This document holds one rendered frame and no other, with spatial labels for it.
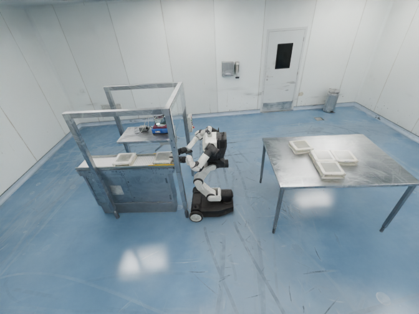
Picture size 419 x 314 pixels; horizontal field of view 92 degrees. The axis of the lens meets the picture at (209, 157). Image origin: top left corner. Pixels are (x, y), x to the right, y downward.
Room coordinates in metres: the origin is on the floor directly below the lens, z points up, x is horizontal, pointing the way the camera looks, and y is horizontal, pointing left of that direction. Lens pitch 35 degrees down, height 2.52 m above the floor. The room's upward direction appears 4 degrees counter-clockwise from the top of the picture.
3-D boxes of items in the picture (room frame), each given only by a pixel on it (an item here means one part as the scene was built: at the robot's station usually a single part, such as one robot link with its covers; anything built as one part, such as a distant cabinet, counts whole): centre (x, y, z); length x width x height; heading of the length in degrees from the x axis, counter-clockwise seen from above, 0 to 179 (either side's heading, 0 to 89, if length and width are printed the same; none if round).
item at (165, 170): (2.27, 1.11, 0.88); 1.30 x 0.29 x 0.10; 86
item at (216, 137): (2.19, -0.08, 1.16); 0.34 x 0.30 x 0.36; 176
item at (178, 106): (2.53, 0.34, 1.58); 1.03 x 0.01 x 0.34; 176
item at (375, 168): (2.12, -1.55, 0.88); 1.50 x 1.10 x 0.04; 86
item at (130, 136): (2.23, 0.74, 1.36); 0.62 x 0.38 x 0.04; 86
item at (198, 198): (2.20, 0.00, 0.19); 0.64 x 0.52 x 0.33; 86
